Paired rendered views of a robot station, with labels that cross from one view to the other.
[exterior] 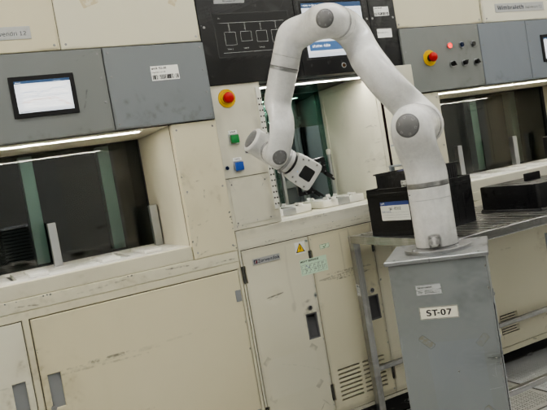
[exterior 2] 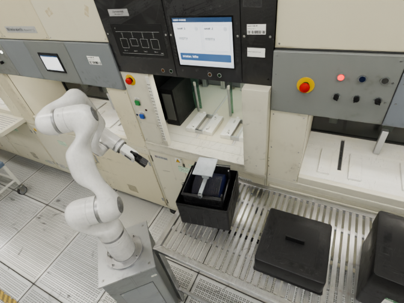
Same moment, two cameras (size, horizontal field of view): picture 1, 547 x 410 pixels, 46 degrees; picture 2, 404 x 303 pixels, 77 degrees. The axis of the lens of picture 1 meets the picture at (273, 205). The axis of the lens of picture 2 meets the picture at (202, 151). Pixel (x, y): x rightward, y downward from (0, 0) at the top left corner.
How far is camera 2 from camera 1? 2.50 m
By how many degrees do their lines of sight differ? 65
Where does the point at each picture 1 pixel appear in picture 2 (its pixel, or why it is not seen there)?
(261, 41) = (145, 47)
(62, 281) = not seen: hidden behind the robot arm
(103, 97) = (73, 68)
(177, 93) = (103, 73)
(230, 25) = (122, 33)
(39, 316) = not seen: hidden behind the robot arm
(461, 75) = (345, 108)
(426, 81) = (294, 104)
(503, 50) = not seen: outside the picture
